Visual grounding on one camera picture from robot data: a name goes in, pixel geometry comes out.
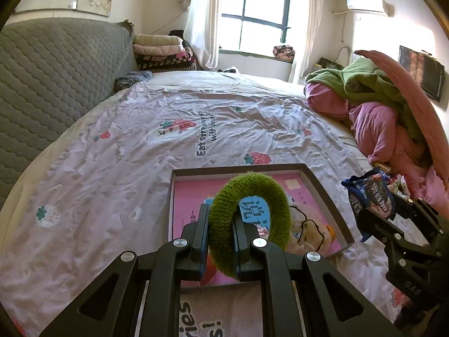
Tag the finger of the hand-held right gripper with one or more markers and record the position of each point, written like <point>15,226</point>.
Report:
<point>421,214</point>
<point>379,228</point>

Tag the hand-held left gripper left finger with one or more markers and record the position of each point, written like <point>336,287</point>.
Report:
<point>200,231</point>

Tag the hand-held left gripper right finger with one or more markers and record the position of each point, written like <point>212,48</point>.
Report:
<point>242,238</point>

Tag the blue snack packet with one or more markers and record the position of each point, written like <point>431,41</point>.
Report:
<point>371,193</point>

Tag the shallow grey cardboard box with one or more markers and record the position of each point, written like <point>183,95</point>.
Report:
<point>196,174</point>

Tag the white pouch with bear outline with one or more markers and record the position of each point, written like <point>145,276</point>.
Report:
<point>308,231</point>

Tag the pink and blue book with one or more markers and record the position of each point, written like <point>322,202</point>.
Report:
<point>189,203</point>

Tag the small snack bag by blankets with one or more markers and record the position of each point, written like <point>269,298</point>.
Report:
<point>400,184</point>

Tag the small orange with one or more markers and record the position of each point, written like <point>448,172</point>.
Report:
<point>330,232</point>

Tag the small yellow snack packet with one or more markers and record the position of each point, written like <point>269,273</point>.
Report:
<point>381,166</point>

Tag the pink quilt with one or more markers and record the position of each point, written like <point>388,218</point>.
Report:
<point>379,126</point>

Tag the strawberry print bed sheet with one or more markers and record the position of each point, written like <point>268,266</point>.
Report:
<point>105,165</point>

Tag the green blanket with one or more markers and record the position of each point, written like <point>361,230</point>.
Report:
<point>368,80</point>

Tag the dark patterned cushion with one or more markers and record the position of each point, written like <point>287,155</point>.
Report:
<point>133,80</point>

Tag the dark patterned folded blanket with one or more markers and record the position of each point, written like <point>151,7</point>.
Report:
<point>165,63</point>

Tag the pink folded blanket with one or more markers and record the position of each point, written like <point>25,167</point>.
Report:
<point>158,50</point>

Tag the pink patterned bag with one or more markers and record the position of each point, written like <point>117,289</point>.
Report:
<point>284,52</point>

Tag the cream folded blanket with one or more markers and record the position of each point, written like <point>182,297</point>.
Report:
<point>158,39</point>

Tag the white curtain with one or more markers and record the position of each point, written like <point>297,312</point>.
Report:
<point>203,24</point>
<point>308,31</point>

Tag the grey quilted headboard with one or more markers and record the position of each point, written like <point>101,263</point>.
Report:
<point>52,77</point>

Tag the white air conditioner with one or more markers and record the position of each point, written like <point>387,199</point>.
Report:
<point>368,6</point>

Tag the window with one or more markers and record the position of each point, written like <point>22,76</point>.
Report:
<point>263,10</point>

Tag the wall television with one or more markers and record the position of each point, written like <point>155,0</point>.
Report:
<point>421,72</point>

